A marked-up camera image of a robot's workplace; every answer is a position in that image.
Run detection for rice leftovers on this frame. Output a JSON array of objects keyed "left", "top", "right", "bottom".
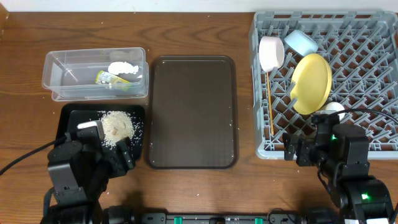
[{"left": 99, "top": 111, "right": 143, "bottom": 147}]

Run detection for white green cup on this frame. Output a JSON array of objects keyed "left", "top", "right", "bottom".
[{"left": 316, "top": 102, "right": 345, "bottom": 114}]

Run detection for yellow plate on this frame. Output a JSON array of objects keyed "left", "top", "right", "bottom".
[{"left": 290, "top": 54, "right": 332, "bottom": 115}]

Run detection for wooden chopstick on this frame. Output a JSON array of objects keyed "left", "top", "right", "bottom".
[{"left": 266, "top": 72, "right": 274, "bottom": 136}]

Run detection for yellow green wrapper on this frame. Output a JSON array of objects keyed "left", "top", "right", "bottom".
[{"left": 95, "top": 70, "right": 130, "bottom": 91}]

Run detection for white tissue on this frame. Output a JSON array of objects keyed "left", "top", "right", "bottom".
[{"left": 108, "top": 62, "right": 139, "bottom": 75}]

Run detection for pink bowl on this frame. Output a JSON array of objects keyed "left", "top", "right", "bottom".
[{"left": 259, "top": 36, "right": 285, "bottom": 72}]

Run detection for light blue bowl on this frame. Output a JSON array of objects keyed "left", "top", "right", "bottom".
[{"left": 284, "top": 30, "right": 318, "bottom": 57}]

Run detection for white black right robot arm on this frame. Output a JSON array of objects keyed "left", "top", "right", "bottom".
[{"left": 282, "top": 112, "right": 397, "bottom": 223}]

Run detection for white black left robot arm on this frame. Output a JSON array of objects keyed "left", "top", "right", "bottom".
[{"left": 40, "top": 137, "right": 136, "bottom": 223}]

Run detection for black waste tray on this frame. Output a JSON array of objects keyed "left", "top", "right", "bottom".
[{"left": 55, "top": 103, "right": 145, "bottom": 159}]

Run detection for grey dishwasher rack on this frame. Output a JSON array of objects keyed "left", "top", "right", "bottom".
[{"left": 249, "top": 11, "right": 397, "bottom": 160}]

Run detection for dark brown serving tray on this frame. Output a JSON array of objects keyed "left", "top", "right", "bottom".
[{"left": 146, "top": 55, "right": 239, "bottom": 169}]

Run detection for clear plastic bin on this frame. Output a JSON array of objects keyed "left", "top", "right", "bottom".
[{"left": 42, "top": 47, "right": 149, "bottom": 101}]

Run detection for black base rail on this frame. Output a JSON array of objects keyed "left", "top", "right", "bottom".
[{"left": 133, "top": 208, "right": 340, "bottom": 224}]

